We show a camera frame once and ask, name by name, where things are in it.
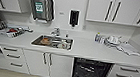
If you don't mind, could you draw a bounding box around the steel kitchen sink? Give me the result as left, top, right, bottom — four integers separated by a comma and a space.
30, 33, 75, 52

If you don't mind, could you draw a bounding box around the chrome sink faucet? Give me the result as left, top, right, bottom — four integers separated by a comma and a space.
50, 27, 61, 37

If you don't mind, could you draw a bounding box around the white upper wall cabinet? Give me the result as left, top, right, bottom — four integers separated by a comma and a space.
85, 0, 140, 28

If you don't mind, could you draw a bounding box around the steel paper towel dispenser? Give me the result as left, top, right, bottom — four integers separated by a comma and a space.
27, 0, 57, 25

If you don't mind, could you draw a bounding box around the stack of white plates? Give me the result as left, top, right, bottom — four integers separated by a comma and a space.
103, 34, 123, 49

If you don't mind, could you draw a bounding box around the white cup on plate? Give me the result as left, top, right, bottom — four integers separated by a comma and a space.
60, 39, 71, 50

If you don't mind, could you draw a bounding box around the orange bowl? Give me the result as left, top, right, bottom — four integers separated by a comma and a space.
40, 36, 52, 46

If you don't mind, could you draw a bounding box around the black soap dispenser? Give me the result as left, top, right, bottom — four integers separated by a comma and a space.
68, 9, 81, 29

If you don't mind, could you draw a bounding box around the white under-sink cabinet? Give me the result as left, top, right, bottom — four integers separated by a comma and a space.
20, 49, 75, 77

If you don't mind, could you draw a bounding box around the dishwasher wire rack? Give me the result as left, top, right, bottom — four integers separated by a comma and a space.
73, 58, 114, 77

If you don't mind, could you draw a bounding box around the blue dish soap bottle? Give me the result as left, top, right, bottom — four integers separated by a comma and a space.
94, 32, 102, 43

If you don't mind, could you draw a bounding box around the white wall outlet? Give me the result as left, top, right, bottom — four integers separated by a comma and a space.
82, 24, 87, 31

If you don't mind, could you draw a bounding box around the small clear bottle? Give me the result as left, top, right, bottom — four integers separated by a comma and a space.
99, 35, 105, 44

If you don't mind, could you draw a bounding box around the dish rack with utensils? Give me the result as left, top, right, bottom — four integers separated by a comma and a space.
0, 21, 35, 41

